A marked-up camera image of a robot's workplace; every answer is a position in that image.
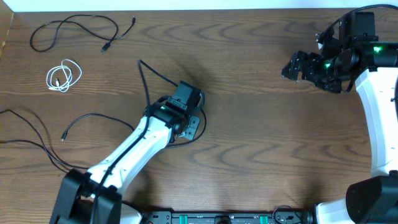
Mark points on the white back board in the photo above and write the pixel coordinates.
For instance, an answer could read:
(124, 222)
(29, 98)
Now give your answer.
(165, 5)

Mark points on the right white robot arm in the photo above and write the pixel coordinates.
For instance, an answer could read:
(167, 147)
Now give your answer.
(371, 67)

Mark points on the cardboard side panel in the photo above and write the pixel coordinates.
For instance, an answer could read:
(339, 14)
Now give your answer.
(6, 19)

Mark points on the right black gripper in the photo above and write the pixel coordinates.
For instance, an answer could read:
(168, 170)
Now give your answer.
(311, 60)

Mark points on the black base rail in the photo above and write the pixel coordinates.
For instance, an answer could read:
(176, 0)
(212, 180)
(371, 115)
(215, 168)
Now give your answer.
(282, 216)

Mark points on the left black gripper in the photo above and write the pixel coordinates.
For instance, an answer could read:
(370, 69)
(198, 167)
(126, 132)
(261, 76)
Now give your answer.
(191, 132)

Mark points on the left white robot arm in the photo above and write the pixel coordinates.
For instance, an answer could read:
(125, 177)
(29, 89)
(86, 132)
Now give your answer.
(96, 195)

